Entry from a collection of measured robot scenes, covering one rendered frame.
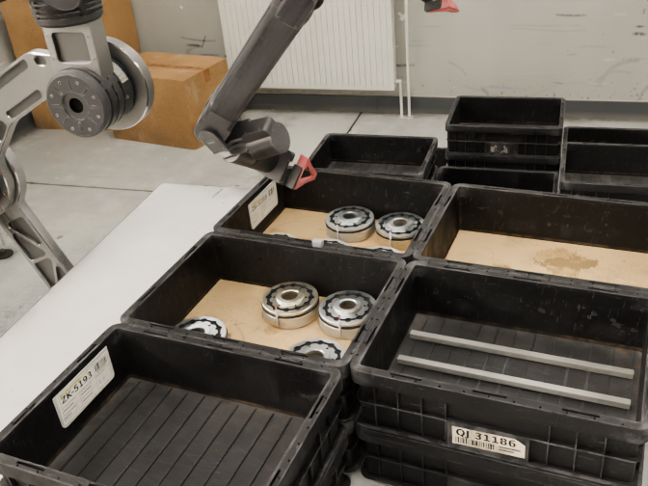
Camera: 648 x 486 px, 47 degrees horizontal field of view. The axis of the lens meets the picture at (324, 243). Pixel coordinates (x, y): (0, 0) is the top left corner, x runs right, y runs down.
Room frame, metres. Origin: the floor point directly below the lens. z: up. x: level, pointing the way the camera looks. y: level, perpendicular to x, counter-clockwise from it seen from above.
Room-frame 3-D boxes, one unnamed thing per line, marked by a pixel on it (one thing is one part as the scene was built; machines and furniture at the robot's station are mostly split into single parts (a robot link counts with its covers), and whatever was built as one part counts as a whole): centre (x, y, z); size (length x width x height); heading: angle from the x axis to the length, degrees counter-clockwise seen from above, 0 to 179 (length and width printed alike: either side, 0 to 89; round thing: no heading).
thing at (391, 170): (2.29, -0.19, 0.37); 0.40 x 0.30 x 0.45; 70
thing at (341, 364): (1.04, 0.10, 0.92); 0.40 x 0.30 x 0.02; 64
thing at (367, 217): (1.37, -0.06, 0.86); 0.10 x 0.10 x 0.01
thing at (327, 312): (1.06, -0.03, 0.86); 0.10 x 0.10 x 0.01
